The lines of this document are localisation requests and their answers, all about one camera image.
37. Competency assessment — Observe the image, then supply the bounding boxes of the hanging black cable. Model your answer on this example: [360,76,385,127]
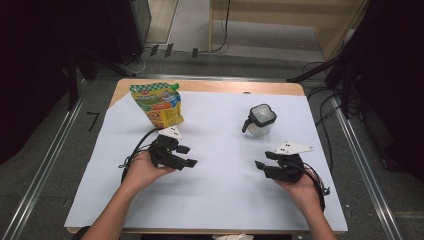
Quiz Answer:
[213,0,232,54]

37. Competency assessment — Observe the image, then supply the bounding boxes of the wooden frame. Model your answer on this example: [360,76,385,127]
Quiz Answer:
[208,0,371,61]

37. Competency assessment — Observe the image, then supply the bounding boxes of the left hand-held gripper cable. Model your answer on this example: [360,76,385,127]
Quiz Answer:
[118,128,161,184]

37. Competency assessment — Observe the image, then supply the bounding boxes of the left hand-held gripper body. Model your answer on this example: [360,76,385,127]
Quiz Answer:
[148,125,184,171]

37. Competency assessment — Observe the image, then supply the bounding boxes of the white floor cable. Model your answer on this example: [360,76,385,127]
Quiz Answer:
[119,48,152,76]

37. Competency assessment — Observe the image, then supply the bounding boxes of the white paper sheet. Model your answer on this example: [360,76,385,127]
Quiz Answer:
[64,90,349,233]

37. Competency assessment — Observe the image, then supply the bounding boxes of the person's right hand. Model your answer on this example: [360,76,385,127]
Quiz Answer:
[274,169,323,214]

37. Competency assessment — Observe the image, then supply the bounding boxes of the black cabinet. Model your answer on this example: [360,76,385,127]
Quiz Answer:
[106,0,153,66]

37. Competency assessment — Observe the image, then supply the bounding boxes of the white object under table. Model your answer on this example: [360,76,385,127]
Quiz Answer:
[212,233,255,240]

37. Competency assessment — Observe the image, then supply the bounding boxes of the yellow spout pouch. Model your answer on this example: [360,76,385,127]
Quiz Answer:
[129,82,185,130]

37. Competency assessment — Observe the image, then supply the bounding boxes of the person's left hand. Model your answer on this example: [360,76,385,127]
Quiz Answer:
[127,151,176,191]

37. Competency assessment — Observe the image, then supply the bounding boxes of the metal floor rail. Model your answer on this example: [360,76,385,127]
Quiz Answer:
[331,96,403,240]
[1,93,86,240]

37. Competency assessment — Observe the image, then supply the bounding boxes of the clear jar with black lid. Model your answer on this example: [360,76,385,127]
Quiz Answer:
[241,103,278,138]

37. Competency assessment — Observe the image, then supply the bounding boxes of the black stand leg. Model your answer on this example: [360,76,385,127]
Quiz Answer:
[286,58,338,84]

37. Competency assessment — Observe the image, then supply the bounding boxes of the dark curtain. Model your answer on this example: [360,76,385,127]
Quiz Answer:
[0,0,111,164]
[343,0,424,183]

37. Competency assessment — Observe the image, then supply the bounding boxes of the wooden table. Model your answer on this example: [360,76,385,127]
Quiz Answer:
[66,78,349,235]

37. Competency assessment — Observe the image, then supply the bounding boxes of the right hand-held gripper cable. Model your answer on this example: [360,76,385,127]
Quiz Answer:
[301,161,331,213]

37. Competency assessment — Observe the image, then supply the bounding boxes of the black floor cables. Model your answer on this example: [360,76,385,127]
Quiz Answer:
[301,59,354,174]

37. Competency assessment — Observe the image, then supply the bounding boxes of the hand-held gripper cable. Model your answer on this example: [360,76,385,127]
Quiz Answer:
[118,128,161,184]
[301,161,331,213]

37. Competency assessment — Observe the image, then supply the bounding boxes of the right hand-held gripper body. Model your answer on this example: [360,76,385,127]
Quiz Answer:
[264,141,314,184]

